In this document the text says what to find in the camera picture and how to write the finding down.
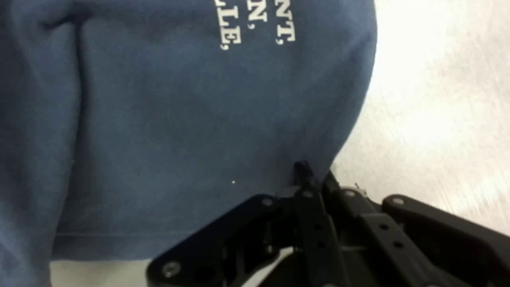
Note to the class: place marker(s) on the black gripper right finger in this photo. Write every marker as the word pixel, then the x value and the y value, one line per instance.
pixel 419 249

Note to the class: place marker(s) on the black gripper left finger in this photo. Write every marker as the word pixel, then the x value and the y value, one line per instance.
pixel 255 244

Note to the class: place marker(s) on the blue printed cloth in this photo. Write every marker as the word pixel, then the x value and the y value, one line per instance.
pixel 159 132

